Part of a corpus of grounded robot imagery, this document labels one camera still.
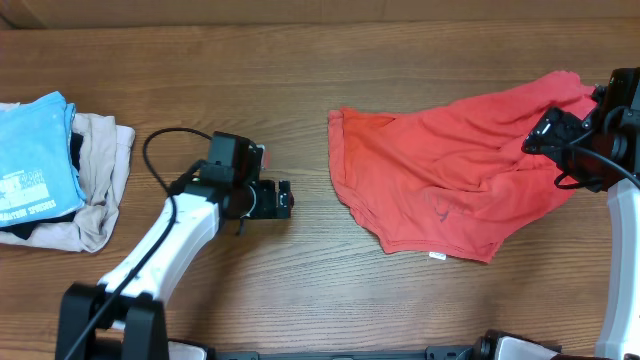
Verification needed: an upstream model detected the red t-shirt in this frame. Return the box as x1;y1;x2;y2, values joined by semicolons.
328;71;594;263

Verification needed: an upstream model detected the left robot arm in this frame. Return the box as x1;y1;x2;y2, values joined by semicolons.
55;174;294;360

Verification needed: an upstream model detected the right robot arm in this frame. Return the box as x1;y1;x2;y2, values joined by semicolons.
522;106;639;359

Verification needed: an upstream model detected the beige folded garment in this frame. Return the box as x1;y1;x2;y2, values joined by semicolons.
1;113;135;253

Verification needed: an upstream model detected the light blue folded t-shirt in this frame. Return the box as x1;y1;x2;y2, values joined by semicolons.
1;92;86;227

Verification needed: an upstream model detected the dark navy folded garment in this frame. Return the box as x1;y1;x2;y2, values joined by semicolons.
1;132;84;240

